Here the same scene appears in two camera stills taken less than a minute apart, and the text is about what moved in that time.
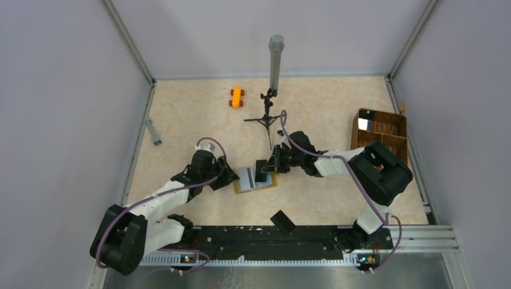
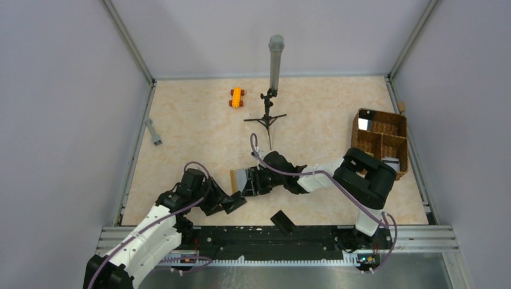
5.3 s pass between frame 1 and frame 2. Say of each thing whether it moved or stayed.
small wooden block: stayed
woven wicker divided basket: stayed
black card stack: stayed
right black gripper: moved
